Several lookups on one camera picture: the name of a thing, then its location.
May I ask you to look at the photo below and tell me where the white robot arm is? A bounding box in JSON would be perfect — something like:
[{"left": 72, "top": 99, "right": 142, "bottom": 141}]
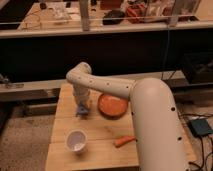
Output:
[{"left": 66, "top": 62, "right": 190, "bottom": 171}]

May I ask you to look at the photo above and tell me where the grey metal post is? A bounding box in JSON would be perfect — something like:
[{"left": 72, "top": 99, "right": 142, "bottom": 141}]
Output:
[
  {"left": 168, "top": 0, "right": 183, "bottom": 27},
  {"left": 79, "top": 0, "right": 90, "bottom": 31}
]

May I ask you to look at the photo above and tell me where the red object on shelf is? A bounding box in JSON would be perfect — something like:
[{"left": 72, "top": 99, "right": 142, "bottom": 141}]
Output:
[{"left": 125, "top": 3, "right": 146, "bottom": 23}]

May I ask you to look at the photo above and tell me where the black bag on shelf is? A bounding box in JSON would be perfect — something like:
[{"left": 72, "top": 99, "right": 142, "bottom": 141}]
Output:
[{"left": 102, "top": 10, "right": 125, "bottom": 25}]

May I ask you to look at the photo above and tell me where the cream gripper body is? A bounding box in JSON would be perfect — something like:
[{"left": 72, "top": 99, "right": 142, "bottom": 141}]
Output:
[{"left": 73, "top": 89, "right": 90, "bottom": 106}]

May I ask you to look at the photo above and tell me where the orange carrot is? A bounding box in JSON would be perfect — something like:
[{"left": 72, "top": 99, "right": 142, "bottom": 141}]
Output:
[{"left": 114, "top": 135, "right": 135, "bottom": 148}]

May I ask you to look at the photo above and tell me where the orange ceramic bowl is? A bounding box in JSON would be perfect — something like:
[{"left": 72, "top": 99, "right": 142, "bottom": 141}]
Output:
[{"left": 97, "top": 94, "right": 128, "bottom": 118}]

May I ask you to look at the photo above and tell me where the white paper cup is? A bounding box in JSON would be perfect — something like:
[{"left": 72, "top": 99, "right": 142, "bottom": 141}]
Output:
[{"left": 65, "top": 130, "right": 87, "bottom": 155}]

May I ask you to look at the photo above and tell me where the black cable on floor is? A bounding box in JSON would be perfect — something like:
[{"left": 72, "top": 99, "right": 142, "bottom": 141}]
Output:
[{"left": 179, "top": 112, "right": 213, "bottom": 171}]

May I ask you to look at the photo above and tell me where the black power box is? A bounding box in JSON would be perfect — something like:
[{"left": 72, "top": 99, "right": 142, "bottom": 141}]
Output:
[{"left": 188, "top": 118, "right": 213, "bottom": 137}]

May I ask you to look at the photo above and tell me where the grey metal post right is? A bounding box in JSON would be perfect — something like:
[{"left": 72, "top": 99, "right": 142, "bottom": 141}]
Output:
[{"left": 168, "top": 0, "right": 183, "bottom": 27}]

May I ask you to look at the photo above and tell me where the metal clamp on rail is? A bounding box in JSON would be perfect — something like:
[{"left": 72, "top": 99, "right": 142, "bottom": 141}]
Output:
[{"left": 0, "top": 74, "right": 24, "bottom": 89}]

